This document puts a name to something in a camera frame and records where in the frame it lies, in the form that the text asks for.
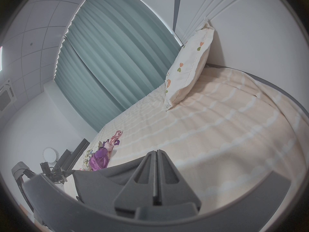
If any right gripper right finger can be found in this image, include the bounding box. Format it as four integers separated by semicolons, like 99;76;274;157
157;150;202;211

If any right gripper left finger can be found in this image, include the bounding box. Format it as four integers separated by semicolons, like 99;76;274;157
114;150;157;214

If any black polo shirt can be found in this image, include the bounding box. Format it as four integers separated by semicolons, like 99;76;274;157
72;156;150;203

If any purple satin garment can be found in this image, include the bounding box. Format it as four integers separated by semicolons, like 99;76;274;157
89;140;120;171

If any white printed pyjama top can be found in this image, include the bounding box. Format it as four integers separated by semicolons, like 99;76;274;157
80;142;102;171

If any pale pink garment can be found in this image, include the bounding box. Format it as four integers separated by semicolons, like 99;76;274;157
106;130;124;159

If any bed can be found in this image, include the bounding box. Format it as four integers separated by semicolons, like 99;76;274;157
63;0;309;227

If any white printed pillow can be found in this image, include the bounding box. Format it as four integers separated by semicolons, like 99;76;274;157
164;21;215;111

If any blue-green curtain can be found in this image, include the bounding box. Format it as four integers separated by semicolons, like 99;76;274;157
54;0;184;133

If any ceiling air conditioner vent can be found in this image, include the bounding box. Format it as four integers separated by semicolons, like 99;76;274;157
0;79;16;112

